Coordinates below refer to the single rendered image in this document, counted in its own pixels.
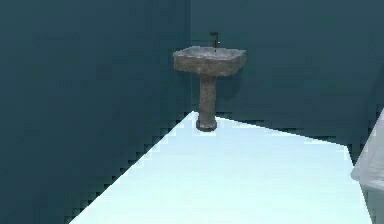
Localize dark sink faucet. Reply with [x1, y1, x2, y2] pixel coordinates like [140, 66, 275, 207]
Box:
[209, 31, 221, 49]

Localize brown stone pedestal sink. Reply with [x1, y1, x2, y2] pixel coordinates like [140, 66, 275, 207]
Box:
[172, 45, 248, 133]

